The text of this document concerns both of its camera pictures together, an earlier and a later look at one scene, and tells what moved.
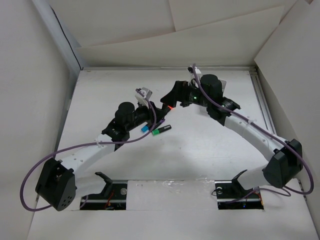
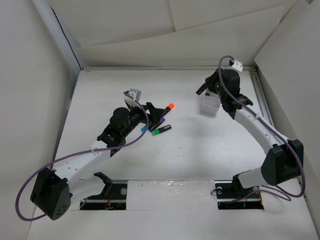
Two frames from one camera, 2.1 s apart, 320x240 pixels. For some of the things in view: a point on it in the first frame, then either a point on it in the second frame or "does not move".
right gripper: [178, 93] to [211, 80]
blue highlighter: [145, 128] does not move
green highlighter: [156, 132] does not move
